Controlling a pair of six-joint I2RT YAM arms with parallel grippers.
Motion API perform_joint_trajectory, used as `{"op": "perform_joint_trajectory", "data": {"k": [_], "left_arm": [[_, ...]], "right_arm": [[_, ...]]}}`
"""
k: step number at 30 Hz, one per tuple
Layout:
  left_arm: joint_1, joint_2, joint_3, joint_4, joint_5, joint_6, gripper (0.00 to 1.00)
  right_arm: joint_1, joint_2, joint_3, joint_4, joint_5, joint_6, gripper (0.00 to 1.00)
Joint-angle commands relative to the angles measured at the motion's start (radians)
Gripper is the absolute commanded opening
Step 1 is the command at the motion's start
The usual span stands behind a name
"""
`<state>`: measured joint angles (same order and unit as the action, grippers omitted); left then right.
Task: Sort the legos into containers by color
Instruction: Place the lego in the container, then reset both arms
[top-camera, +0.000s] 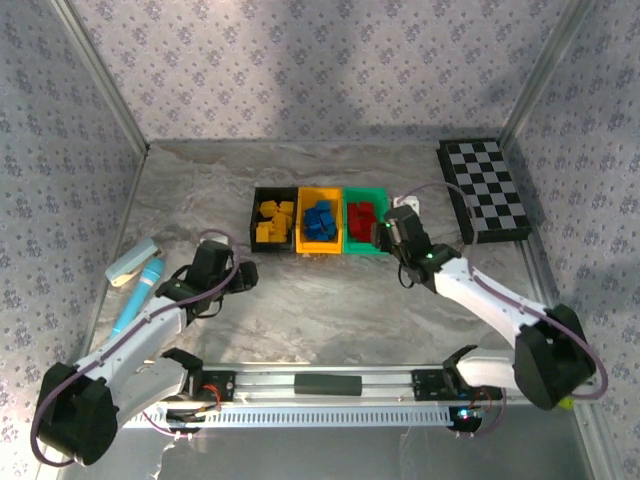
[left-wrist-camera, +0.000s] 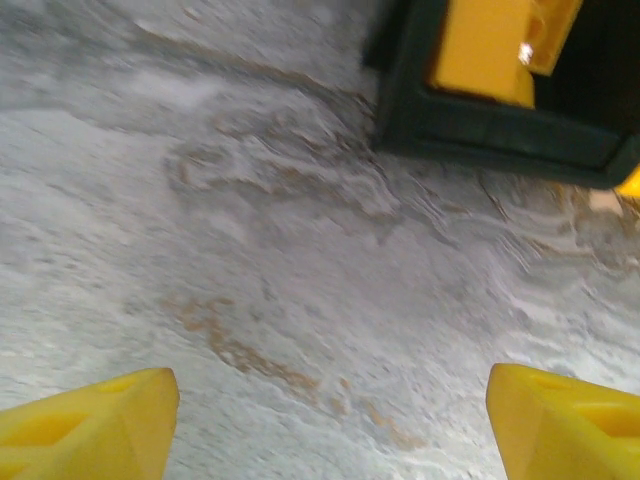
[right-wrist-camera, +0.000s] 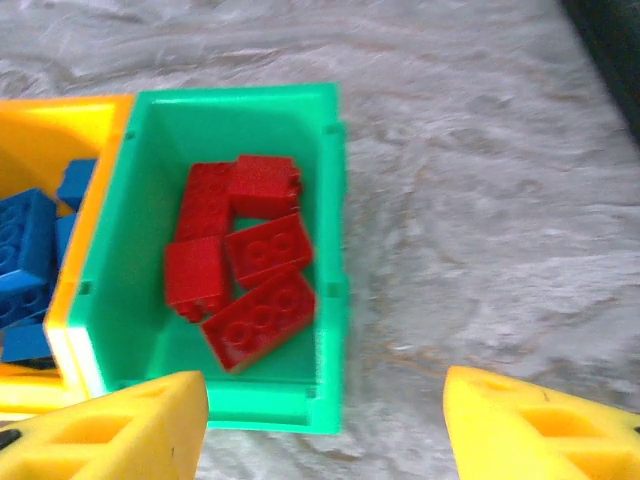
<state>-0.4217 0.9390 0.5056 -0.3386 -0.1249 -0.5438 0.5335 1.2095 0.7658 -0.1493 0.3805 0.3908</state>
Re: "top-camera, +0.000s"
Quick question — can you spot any green plastic bin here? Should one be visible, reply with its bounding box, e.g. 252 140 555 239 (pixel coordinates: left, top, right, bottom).
341 186 392 256

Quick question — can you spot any yellow plastic bin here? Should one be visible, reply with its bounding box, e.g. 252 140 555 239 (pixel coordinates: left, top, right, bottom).
294 186 346 256

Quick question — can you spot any black plastic bin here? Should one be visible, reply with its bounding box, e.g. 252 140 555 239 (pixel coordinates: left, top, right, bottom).
249 186 301 254

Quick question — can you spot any light blue stapler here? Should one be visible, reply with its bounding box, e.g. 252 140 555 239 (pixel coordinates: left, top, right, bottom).
104 237 166 289

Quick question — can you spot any black and grey checkerboard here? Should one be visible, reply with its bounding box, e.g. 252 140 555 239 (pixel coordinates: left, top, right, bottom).
436 138 534 246

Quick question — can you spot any black rectangular block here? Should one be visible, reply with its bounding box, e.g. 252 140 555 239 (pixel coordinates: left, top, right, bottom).
293 373 363 398

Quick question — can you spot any aluminium table edge rail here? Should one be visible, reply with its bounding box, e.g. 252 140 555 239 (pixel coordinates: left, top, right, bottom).
79 143 151 351
499 139 576 321

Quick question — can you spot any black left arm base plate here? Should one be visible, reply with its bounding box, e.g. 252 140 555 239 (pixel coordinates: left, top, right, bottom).
184 368 237 402

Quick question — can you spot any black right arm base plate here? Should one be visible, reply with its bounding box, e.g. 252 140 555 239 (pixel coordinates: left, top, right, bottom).
410 368 504 401

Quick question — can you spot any aluminium mounting rail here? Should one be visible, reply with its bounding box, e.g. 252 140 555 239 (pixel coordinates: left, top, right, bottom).
149 363 551 407

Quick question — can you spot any white slotted cable duct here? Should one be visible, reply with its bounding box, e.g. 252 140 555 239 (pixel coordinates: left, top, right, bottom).
122 405 451 430

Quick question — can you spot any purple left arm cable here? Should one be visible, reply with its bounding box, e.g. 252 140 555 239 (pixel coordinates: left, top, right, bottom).
29 228 242 469

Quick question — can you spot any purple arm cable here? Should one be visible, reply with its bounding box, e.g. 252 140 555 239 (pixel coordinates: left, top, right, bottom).
29 228 242 469
399 182 610 401

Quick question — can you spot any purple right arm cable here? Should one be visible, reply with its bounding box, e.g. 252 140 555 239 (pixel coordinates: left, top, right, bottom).
399 182 610 401

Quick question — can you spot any aluminium frame post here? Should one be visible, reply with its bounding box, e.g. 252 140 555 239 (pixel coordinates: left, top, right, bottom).
498 0 599 147
49 0 151 154

